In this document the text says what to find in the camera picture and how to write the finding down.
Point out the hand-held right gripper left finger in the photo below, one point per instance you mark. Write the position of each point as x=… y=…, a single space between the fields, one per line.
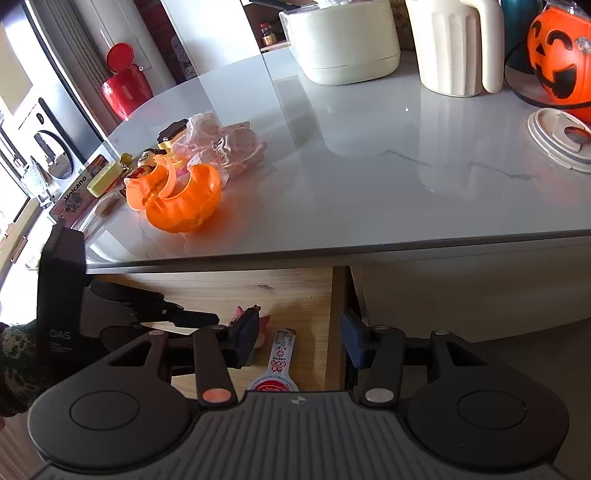
x=244 y=341

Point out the pink toy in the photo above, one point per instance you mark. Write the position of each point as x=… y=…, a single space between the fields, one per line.
x=264 y=327

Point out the small red jar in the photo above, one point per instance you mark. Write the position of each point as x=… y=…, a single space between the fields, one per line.
x=267 y=34

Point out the white round lid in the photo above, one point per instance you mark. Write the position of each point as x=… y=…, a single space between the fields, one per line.
x=549 y=134

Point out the teal cup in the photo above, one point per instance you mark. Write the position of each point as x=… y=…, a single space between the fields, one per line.
x=517 y=23

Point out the printed card box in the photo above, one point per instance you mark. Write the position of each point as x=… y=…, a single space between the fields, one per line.
x=76 y=189

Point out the clear glass object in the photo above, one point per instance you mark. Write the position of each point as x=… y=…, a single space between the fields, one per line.
x=41 y=182

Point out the cartoon sticker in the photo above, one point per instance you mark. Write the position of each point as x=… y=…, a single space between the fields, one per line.
x=183 y=55

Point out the grey refrigerator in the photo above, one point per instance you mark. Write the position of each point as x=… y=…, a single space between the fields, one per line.
x=51 y=92

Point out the small yellow box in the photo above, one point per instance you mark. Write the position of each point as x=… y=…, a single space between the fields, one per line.
x=104 y=180

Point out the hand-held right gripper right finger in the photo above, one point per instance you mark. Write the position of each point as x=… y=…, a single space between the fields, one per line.
x=353 y=344

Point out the island drawer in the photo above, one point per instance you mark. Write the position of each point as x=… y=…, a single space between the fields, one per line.
x=286 y=295

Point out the red trash can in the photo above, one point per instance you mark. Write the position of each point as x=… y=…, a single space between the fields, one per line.
x=127 y=92

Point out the white ribbed pitcher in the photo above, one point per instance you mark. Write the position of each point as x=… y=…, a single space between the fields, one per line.
x=448 y=46

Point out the brown topped toy figure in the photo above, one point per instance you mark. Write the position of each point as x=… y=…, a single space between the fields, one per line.
x=171 y=134

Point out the orange pumpkin shaped case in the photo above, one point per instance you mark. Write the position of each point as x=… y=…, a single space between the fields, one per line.
x=184 y=207

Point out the small doll figurine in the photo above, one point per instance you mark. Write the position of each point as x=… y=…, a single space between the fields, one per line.
x=143 y=164

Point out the red white label packet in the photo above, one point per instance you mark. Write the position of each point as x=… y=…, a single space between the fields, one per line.
x=279 y=360

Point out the white rectangular container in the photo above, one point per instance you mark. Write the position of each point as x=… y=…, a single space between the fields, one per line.
x=341 y=41

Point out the orange pumpkin bucket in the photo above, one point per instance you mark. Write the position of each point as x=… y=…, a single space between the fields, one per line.
x=554 y=55

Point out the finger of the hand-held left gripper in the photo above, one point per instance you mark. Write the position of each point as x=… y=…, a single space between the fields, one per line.
x=194 y=318

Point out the white island cabinet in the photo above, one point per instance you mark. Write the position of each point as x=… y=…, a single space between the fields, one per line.
x=461 y=286

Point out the clear plastic candy bags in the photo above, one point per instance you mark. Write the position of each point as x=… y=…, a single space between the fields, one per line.
x=235 y=143

